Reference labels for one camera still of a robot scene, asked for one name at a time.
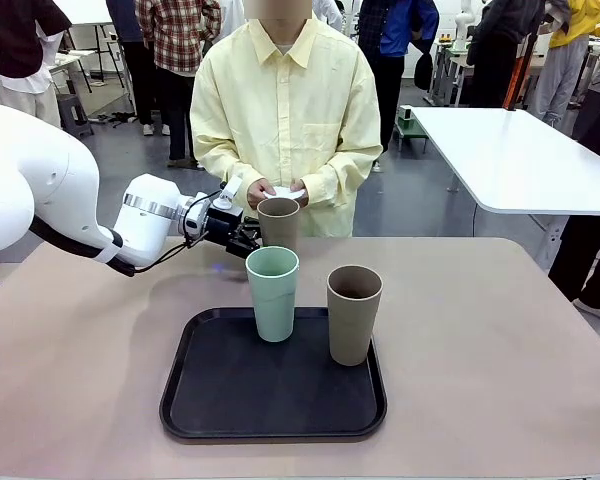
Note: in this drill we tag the grey step stool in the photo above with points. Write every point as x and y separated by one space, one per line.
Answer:
75 115

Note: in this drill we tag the person in black jacket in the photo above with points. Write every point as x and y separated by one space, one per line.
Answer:
500 50

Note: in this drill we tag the person in plaid shirt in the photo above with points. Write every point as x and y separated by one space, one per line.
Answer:
180 40

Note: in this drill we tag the orange black post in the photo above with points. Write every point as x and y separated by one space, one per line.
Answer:
517 75

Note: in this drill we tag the black hanging bag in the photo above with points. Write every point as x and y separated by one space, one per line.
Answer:
423 72

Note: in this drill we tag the person right hand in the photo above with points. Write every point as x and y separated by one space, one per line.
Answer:
257 192

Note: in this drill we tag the person left hand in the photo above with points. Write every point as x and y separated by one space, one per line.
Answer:
302 192

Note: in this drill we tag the mint green tall cup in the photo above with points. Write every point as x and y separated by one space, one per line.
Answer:
272 310

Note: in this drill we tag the white background table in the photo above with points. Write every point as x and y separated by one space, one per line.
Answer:
520 165

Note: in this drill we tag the person in maroon top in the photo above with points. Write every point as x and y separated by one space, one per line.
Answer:
15 45

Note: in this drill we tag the person left forearm yellow sleeve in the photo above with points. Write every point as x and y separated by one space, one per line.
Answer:
340 170

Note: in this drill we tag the green small stand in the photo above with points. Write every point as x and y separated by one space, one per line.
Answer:
410 131

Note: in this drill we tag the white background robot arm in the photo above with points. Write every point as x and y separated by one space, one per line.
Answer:
461 25

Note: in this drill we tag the person in blue jacket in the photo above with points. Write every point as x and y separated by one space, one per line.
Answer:
395 35

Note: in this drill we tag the person in yellow jacket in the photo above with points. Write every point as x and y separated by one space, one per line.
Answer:
565 65

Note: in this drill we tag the brown tall cup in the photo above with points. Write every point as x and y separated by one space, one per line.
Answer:
278 225
352 325

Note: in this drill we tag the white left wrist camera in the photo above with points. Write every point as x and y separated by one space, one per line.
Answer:
230 190

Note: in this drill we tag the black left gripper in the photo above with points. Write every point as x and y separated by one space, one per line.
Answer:
222 227

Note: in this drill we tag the person in dark clothes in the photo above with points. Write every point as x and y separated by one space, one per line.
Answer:
140 65

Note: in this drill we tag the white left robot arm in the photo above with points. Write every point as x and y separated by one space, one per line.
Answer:
30 175

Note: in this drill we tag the person right forearm yellow sleeve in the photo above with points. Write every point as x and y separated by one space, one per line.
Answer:
220 160

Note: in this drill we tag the person in yellow shirt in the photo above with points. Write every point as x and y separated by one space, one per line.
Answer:
285 125

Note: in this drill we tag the white lace paper coaster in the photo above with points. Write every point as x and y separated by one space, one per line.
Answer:
286 192

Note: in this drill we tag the black plastic tray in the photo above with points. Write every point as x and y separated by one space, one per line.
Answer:
280 400

